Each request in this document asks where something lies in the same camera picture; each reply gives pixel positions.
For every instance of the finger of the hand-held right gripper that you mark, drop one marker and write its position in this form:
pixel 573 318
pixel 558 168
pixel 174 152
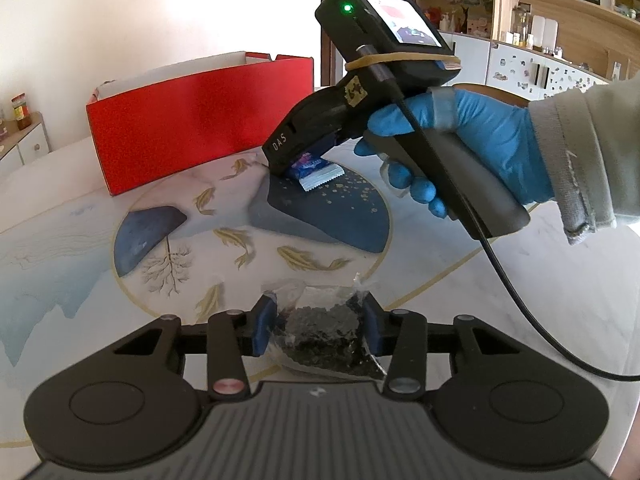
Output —
pixel 322 149

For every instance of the red cardboard box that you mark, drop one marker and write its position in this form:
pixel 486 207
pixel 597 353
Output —
pixel 190 120

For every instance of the blue candy packet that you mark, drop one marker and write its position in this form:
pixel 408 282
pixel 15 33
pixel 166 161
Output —
pixel 315 172

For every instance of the red lidded jar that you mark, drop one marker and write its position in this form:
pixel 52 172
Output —
pixel 20 111

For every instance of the marble patterned desktop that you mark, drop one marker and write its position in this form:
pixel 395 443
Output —
pixel 75 240

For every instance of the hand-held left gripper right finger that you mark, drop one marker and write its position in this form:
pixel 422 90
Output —
pixel 374 330

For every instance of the grey wood wall cabinet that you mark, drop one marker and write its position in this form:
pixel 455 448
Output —
pixel 472 57

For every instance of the white rounded container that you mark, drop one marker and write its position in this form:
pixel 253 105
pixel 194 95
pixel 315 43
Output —
pixel 537 32
pixel 551 34

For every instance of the clear bag of black bits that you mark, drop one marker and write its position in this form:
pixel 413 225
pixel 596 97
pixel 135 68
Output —
pixel 320 335

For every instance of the person's right hand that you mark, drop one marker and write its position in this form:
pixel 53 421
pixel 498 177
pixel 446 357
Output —
pixel 490 125

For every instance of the grey cabinet with stickers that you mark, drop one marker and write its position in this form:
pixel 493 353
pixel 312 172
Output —
pixel 520 67

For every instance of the white wooden sideboard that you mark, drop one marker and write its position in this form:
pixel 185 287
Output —
pixel 25 147

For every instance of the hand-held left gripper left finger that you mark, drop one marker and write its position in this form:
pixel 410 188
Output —
pixel 262 327

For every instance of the person's right forearm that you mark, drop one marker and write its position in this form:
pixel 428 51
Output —
pixel 590 150

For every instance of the wooden open shelf unit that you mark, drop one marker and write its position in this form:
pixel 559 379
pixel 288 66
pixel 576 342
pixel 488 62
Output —
pixel 590 20

